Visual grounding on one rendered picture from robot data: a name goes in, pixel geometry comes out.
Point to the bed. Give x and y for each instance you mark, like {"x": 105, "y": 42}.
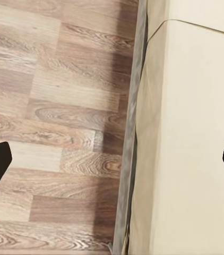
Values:
{"x": 171, "y": 193}

